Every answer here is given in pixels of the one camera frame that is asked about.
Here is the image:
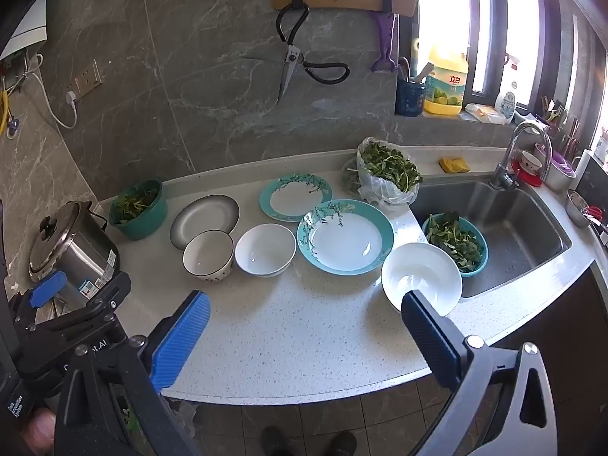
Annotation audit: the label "white shallow bowl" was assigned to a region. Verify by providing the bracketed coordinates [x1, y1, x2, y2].
[381, 242, 463, 316]

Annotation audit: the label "person's left hand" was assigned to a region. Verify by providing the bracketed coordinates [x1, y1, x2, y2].
[21, 408, 55, 455]

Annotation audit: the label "large teal floral plate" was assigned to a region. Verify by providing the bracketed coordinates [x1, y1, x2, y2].
[296, 199, 395, 276]

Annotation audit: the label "green basin with vegetables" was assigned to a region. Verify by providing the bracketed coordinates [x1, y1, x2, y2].
[108, 180, 168, 241]

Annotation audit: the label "white dish soap bottle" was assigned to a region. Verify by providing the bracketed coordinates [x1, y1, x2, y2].
[495, 54, 518, 124]

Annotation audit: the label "plastic bag of greens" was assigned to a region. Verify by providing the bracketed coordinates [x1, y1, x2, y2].
[341, 137, 423, 209]

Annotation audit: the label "white water heater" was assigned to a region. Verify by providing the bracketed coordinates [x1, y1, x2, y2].
[1, 0, 48, 60]

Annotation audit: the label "wall power socket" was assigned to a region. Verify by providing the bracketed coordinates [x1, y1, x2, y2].
[66, 59, 102, 100]

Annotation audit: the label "white power cable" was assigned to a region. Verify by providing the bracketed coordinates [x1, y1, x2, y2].
[22, 54, 79, 130]

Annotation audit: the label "blue utensil cup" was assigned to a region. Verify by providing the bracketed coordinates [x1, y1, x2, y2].
[395, 79, 426, 117]

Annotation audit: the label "yellow cooking oil bottle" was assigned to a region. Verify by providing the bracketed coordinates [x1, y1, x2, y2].
[424, 46, 469, 116]

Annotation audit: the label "red and white bowl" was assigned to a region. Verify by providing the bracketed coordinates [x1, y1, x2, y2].
[518, 150, 543, 179]

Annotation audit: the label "teal colander with greens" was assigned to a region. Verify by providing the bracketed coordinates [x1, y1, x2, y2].
[421, 212, 489, 278]

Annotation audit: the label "black handled kitchen scissors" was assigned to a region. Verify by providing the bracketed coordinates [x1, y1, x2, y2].
[275, 3, 350, 103]

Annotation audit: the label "steel rice cooker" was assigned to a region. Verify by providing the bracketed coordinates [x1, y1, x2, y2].
[28, 201, 120, 310]

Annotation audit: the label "grey metal plate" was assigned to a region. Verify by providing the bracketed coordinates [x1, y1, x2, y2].
[170, 195, 240, 250]

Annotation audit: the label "small teal floral plate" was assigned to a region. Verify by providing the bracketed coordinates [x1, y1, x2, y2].
[259, 173, 333, 222]

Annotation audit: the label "small steel bowl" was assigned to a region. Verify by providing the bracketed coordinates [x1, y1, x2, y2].
[566, 190, 589, 228]

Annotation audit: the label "purple peeler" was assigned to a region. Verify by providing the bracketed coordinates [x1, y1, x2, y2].
[370, 11, 397, 73]

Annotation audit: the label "plain white bowl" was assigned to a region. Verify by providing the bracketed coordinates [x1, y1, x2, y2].
[235, 223, 297, 278]

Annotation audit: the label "yellow sponge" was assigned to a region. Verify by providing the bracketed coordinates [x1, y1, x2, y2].
[438, 157, 470, 174]

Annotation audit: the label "stainless steel sink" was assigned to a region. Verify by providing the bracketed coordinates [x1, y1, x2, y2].
[410, 175, 571, 299]

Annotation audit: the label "steel pot purple lid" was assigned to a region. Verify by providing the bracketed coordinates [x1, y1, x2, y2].
[534, 143, 576, 193]

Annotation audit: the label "chrome faucet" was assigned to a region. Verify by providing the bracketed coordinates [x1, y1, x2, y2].
[488, 120, 554, 191]

